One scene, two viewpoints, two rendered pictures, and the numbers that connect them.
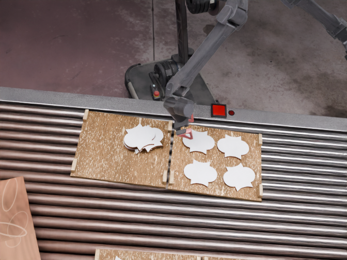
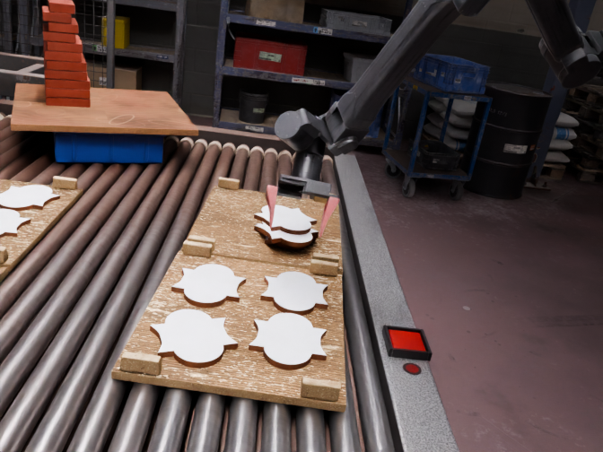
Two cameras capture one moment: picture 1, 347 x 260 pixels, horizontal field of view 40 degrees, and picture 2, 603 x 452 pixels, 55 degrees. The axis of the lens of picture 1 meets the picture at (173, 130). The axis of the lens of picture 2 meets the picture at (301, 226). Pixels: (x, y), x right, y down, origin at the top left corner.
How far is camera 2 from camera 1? 2.09 m
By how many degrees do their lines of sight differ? 73
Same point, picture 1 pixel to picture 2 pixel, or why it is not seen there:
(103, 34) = not seen: outside the picture
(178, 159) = (248, 267)
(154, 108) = (373, 265)
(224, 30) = not seen: outside the picture
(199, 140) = (297, 290)
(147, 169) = (222, 236)
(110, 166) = (230, 210)
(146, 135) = (289, 222)
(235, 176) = (196, 328)
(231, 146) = (289, 333)
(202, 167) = (223, 285)
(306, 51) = not seen: outside the picture
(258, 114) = (432, 425)
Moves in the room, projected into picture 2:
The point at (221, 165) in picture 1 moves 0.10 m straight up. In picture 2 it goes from (232, 317) to (238, 268)
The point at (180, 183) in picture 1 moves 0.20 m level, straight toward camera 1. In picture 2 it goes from (187, 264) to (95, 243)
